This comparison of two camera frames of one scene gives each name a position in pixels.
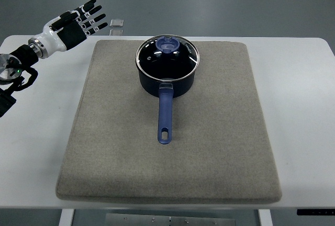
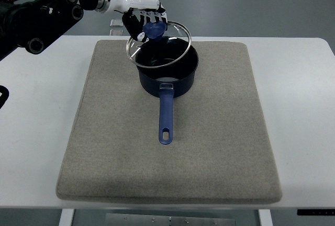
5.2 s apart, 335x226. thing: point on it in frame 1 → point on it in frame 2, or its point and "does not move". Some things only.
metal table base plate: (164, 219) does not move
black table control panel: (315, 212) does not move
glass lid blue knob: (167, 58) → (169, 43)
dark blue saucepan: (167, 66) does not move
